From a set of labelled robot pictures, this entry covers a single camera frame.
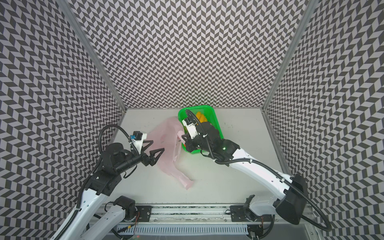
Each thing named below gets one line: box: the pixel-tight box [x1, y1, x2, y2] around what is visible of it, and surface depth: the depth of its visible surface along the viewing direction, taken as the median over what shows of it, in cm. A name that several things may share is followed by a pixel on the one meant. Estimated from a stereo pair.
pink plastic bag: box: [147, 116, 194, 190], surface depth 82 cm
